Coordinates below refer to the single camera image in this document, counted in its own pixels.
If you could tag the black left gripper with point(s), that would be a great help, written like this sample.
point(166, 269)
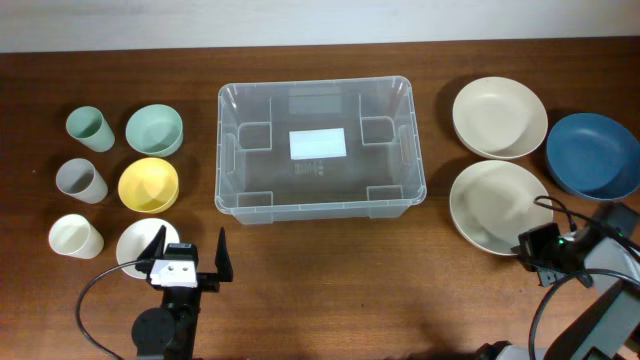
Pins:
point(210, 281)

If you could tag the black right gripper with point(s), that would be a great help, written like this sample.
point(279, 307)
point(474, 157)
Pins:
point(525, 251)

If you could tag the beige plate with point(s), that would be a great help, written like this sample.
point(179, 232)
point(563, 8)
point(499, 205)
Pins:
point(499, 118)
point(492, 202)

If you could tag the blue plate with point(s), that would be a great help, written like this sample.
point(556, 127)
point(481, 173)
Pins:
point(593, 156)

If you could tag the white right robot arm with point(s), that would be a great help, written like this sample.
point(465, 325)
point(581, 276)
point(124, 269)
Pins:
point(610, 323)

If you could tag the white plastic bowl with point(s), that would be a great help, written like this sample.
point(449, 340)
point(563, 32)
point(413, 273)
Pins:
point(139, 235)

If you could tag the yellow plastic bowl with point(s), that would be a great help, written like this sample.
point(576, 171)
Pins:
point(149, 185)

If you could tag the white plastic cup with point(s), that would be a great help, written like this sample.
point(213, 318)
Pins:
point(72, 235)

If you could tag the green plastic bowl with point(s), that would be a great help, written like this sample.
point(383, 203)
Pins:
point(155, 130)

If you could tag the grey plastic cup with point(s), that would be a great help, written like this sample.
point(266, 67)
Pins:
point(79, 179)

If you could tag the green plastic cup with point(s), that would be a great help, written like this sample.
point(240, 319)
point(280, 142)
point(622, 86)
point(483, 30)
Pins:
point(87, 125)

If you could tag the white label in bin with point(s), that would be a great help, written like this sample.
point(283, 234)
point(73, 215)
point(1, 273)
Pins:
point(317, 144)

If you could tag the clear plastic storage bin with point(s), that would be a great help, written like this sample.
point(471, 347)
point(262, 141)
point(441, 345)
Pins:
point(381, 176)

